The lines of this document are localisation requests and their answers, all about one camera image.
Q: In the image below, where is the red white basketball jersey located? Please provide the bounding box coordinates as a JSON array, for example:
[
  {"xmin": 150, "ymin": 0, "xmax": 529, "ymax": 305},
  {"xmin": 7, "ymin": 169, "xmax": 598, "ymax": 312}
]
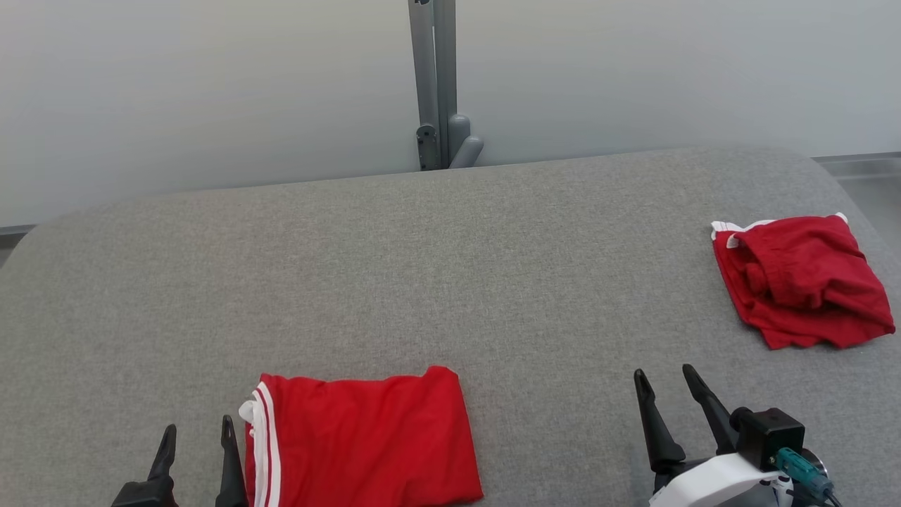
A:
[{"xmin": 239, "ymin": 365, "xmax": 485, "ymax": 507}]

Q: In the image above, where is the red shorts white trim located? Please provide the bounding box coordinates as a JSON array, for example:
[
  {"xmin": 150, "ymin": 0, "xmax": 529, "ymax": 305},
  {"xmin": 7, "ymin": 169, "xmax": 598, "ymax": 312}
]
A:
[{"xmin": 710, "ymin": 213, "xmax": 897, "ymax": 351}]

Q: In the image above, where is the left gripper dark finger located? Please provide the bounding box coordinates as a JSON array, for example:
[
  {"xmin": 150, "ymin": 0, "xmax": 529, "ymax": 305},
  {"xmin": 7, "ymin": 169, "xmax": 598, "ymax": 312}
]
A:
[
  {"xmin": 215, "ymin": 414, "xmax": 248, "ymax": 507},
  {"xmin": 146, "ymin": 423, "xmax": 178, "ymax": 484}
]

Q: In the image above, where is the right arm teal connector cable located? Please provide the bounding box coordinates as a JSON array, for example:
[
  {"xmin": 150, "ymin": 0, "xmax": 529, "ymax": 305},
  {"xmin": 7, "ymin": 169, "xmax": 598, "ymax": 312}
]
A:
[{"xmin": 774, "ymin": 448, "xmax": 843, "ymax": 507}]

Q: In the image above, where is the grey metal partition post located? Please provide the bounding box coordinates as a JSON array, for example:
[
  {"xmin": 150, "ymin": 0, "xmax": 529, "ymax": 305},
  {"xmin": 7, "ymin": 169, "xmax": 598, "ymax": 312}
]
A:
[{"xmin": 408, "ymin": 0, "xmax": 486, "ymax": 172}]

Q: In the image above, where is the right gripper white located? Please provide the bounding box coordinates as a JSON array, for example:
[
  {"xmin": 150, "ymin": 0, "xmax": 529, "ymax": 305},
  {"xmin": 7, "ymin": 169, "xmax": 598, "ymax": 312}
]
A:
[{"xmin": 633, "ymin": 363, "xmax": 794, "ymax": 507}]

